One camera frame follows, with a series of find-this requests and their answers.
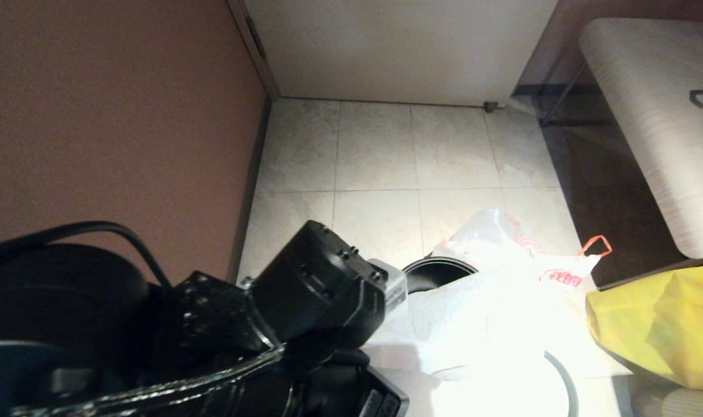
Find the dark baseboard strip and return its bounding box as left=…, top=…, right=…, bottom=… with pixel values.
left=228, top=96, right=272, bottom=284

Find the white plastic bag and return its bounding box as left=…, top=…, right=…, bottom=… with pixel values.
left=360, top=268, right=566, bottom=383

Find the yellow plastic bag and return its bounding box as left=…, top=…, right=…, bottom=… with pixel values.
left=586, top=265, right=703, bottom=392

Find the thin metal table leg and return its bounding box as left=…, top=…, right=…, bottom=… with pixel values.
left=538, top=58, right=618, bottom=127

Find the white door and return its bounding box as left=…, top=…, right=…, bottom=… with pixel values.
left=244, top=0, right=560, bottom=108

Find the grey door frame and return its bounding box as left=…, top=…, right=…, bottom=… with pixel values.
left=227, top=0, right=281, bottom=99

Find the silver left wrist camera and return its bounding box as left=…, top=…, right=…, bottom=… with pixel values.
left=360, top=385, right=405, bottom=417

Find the black round trash bin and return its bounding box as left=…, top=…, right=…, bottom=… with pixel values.
left=402, top=257, right=480, bottom=296

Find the grey bin rim ring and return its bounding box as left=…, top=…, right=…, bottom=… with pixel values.
left=541, top=350, right=579, bottom=417

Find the cream ribbed cylinder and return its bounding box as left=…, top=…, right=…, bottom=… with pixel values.
left=632, top=388, right=703, bottom=417

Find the beige woodgrain table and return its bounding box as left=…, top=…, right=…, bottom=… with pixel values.
left=580, top=17, right=703, bottom=260

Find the white red-printed trash bag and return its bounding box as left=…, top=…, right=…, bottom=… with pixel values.
left=432, top=207, right=613, bottom=290

